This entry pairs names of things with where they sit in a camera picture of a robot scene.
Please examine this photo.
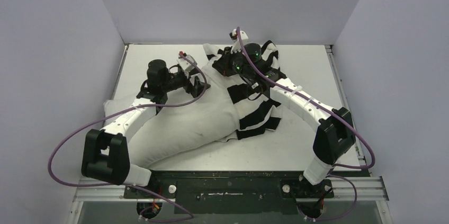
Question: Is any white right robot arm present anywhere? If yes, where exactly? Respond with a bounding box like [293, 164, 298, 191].
[203, 41, 356, 196]

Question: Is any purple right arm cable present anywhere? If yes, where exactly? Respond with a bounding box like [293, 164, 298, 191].
[234, 27, 377, 174]

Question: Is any black white striped pillowcase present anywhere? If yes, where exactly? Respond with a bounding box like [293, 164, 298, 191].
[203, 43, 285, 142]

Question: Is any black metal base rail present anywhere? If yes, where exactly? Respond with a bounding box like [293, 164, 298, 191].
[74, 171, 389, 219]

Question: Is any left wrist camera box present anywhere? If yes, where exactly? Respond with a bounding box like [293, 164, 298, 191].
[177, 51, 197, 70]

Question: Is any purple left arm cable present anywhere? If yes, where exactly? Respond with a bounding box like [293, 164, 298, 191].
[46, 54, 211, 188]

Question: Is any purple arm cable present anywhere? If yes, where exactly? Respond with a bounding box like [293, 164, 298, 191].
[46, 54, 211, 188]
[234, 27, 377, 174]

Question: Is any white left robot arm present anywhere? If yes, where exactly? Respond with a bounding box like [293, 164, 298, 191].
[81, 54, 209, 198]

